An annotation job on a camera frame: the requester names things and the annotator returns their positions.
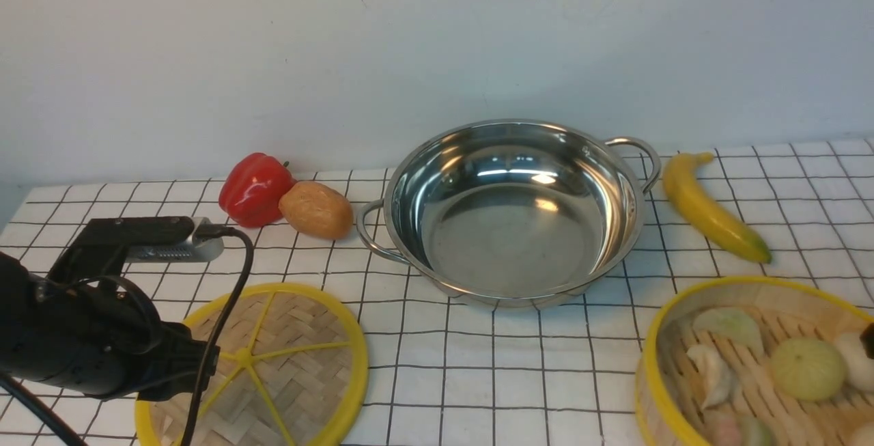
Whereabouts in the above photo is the black camera cable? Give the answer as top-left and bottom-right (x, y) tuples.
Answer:
(179, 225), (255, 446)

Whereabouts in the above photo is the pink green dumpling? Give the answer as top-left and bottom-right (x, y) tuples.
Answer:
(703, 410), (776, 445)

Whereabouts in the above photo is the yellow bamboo steamer basket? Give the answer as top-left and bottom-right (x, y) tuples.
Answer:
(636, 276), (872, 445)

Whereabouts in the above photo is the yellow bamboo steamer lid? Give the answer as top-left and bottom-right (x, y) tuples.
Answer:
(135, 283), (369, 446)

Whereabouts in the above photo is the pale green dumpling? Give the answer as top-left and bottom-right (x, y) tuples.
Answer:
(692, 307), (765, 357)

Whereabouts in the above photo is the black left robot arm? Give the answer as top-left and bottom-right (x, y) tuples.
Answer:
(2, 254), (221, 445)

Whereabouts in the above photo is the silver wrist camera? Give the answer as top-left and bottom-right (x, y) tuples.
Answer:
(48, 216), (229, 284)

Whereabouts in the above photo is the brown potato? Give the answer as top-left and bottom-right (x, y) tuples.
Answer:
(278, 181), (354, 240)

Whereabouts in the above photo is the red bell pepper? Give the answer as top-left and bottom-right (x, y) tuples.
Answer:
(218, 152), (297, 229)

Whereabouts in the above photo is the round green bun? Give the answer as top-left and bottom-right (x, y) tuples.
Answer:
(769, 337), (848, 402)

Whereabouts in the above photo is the stainless steel pot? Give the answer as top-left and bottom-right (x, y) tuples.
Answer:
(356, 120), (662, 309)

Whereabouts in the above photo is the white round bun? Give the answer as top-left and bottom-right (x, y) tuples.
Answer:
(832, 332), (873, 393)

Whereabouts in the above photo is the white grid tablecloth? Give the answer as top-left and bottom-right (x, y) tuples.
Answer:
(2, 138), (873, 445)

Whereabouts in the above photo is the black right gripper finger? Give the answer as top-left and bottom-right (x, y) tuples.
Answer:
(860, 322), (874, 359)

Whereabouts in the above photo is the yellow banana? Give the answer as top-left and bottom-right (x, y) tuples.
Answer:
(662, 152), (773, 264)

